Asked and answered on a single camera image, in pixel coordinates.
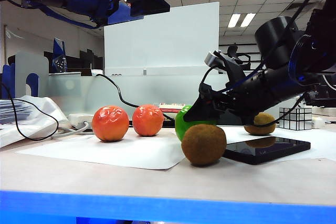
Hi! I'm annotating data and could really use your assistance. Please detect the fuzzy brown kiwi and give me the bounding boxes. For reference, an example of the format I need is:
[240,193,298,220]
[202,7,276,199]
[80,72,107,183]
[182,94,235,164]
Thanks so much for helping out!
[244,112,277,136]
[181,123,227,167]

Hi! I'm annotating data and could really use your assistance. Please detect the glossy orange fruit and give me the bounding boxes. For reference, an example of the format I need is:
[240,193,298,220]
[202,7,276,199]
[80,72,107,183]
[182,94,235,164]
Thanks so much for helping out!
[132,104,165,137]
[91,105,130,142]

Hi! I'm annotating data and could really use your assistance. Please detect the blue front edge strip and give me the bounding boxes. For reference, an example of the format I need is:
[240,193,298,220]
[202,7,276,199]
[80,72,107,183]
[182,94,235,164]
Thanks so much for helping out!
[0,189,336,224]

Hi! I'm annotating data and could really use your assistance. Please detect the grey file bookend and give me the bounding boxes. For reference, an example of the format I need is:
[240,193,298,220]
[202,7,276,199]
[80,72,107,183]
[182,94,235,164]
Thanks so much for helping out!
[14,52,49,99]

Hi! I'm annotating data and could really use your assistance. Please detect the thick black cable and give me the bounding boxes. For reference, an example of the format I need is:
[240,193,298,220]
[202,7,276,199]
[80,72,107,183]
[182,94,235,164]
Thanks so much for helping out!
[94,73,176,123]

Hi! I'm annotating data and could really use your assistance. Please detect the blue file bookend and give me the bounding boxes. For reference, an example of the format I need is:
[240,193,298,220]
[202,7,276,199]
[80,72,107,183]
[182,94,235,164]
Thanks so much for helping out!
[0,63,16,100]

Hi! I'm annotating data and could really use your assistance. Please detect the white power adapter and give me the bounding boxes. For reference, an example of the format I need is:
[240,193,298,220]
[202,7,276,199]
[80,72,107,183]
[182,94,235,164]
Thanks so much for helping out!
[68,113,102,131]

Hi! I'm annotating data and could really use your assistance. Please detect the white looped cable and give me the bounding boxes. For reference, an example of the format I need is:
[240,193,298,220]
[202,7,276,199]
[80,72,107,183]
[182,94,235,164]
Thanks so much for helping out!
[322,73,336,91]

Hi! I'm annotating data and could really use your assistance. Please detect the frosted glass desk partition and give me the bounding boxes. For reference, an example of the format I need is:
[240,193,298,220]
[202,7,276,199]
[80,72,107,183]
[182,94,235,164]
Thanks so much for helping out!
[47,73,211,124]

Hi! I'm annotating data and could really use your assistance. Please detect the black office chair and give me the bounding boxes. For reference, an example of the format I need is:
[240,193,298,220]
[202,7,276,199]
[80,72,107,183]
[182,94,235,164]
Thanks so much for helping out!
[226,45,251,65]

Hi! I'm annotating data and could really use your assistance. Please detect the large white board panel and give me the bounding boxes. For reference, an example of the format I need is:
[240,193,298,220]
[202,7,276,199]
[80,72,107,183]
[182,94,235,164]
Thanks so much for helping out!
[103,1,220,78]

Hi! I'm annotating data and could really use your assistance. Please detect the white plastic bag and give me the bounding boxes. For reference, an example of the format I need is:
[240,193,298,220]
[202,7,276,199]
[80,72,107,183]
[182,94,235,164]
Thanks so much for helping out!
[0,95,69,149]

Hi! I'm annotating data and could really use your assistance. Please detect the ceiling light panel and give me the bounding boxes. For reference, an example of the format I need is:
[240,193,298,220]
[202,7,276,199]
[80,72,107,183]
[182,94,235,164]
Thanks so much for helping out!
[226,13,257,29]

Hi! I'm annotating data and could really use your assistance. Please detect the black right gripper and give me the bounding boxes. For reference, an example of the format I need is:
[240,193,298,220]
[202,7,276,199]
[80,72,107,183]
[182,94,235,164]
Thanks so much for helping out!
[183,66,306,125]

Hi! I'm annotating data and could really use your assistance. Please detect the silver mirror cube puzzle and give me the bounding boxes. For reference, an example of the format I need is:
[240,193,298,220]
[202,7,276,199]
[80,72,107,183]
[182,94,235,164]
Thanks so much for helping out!
[278,106,313,131]

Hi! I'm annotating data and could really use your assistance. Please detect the black wall shelf rack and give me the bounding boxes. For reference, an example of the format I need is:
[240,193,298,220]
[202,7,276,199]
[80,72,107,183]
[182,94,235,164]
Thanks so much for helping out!
[219,41,266,71]

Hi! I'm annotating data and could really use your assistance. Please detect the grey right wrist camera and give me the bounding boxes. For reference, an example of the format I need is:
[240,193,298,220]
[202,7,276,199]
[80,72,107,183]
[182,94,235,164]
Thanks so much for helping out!
[204,49,245,78]

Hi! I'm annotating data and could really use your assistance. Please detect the stack of printed papers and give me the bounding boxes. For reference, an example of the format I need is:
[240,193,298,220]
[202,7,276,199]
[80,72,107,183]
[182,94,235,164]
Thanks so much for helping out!
[0,100,34,125]

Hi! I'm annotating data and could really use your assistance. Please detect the green plastic apple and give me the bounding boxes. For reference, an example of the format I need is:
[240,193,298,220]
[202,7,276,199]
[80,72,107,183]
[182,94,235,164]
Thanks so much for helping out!
[174,104,218,143]

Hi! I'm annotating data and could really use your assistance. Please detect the dark background furniture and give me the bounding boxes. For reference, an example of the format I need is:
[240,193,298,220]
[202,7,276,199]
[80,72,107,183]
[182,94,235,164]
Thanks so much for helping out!
[43,49,104,77]

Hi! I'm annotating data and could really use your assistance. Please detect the black smartphone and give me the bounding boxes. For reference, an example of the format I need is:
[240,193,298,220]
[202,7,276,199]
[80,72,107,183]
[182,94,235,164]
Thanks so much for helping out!
[223,135,312,166]

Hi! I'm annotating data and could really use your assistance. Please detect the white power cable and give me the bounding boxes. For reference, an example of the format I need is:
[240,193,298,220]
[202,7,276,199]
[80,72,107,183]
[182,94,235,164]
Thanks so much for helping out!
[49,121,93,141]

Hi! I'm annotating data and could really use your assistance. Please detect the blue crystal trophy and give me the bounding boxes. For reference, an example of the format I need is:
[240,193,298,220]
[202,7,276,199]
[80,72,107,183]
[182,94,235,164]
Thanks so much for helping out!
[51,37,67,74]

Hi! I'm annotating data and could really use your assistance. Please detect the thin black cable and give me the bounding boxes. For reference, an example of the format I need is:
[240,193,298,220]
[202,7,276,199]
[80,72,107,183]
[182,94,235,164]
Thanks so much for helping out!
[0,81,59,142]

